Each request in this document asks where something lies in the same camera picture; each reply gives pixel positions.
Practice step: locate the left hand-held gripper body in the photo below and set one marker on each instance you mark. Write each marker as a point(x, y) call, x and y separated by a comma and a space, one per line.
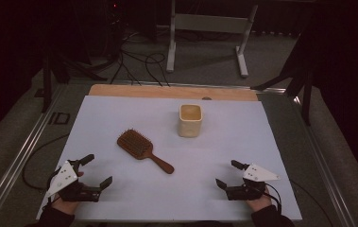
point(72, 190)

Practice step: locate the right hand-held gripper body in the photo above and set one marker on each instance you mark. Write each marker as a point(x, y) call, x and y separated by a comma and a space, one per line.
point(246, 191)

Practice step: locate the brown wooden hairbrush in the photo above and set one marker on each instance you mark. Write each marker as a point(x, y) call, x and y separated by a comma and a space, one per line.
point(135, 145)

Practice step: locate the cream square cup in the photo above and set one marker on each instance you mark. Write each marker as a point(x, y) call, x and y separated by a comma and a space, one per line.
point(190, 127)

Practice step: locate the person's left hand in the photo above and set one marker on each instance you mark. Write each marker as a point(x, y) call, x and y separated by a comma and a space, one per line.
point(64, 206)

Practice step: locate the person's right hand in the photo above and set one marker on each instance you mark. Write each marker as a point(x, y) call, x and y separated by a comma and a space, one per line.
point(258, 205)

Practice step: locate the white table mat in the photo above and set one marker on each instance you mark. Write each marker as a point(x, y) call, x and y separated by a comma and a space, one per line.
point(198, 164)

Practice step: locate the black tripod stand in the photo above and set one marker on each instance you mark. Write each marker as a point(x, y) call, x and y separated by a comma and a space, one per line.
point(46, 88)
point(307, 101)

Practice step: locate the white metal stand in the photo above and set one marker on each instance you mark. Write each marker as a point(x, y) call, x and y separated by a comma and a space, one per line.
point(211, 23)

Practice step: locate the aluminium rail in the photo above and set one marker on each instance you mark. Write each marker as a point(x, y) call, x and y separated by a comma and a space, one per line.
point(19, 160)
point(324, 176)

